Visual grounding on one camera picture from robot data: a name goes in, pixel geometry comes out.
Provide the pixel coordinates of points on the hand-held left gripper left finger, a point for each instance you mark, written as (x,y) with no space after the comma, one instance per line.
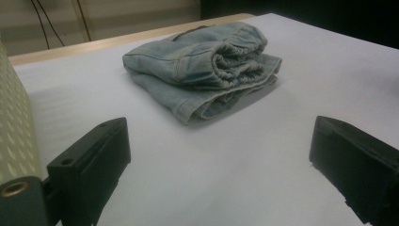
(91,169)

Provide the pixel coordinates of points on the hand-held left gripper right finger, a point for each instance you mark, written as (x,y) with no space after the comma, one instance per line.
(357,169)

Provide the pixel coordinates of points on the pale yellow plastic basket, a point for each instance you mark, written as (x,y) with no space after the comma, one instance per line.
(12,125)

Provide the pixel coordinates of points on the light blue jeans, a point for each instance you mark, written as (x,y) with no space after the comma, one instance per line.
(188,62)

